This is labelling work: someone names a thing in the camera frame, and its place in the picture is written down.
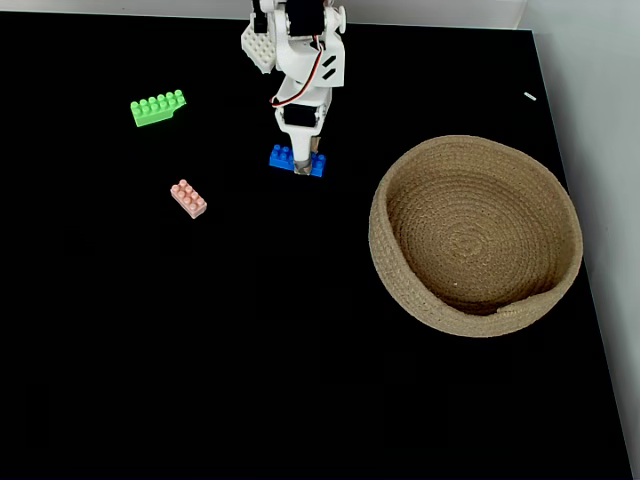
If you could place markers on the pink lego block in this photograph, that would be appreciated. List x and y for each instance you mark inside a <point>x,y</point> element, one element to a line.
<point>189,199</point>

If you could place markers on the green lego block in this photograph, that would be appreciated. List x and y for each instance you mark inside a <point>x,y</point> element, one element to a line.
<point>156,108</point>

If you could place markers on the blue lego block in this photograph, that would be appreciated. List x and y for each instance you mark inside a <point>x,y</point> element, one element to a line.
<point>280,157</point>

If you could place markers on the small white scrap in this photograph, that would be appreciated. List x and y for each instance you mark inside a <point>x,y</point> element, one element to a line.
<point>530,96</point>

